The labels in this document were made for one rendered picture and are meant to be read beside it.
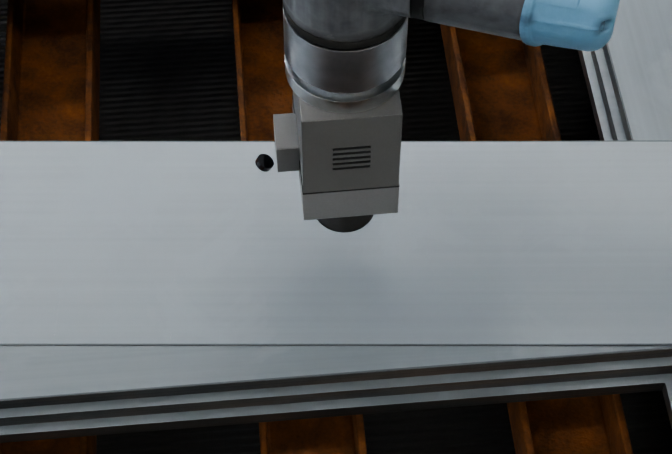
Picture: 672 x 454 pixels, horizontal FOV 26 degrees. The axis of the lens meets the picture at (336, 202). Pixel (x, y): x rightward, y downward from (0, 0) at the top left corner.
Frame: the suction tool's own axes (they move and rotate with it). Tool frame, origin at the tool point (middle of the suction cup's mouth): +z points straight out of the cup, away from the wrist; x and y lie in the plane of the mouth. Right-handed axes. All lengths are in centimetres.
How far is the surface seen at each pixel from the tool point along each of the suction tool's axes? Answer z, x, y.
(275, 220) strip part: 3.8, -4.8, -2.0
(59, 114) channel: 20.7, -23.5, -27.9
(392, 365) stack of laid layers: 3.9, 2.2, 10.8
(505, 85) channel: 20.7, 18.2, -27.3
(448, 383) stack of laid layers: 5.1, 6.0, 12.0
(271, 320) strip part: 3.8, -5.8, 6.5
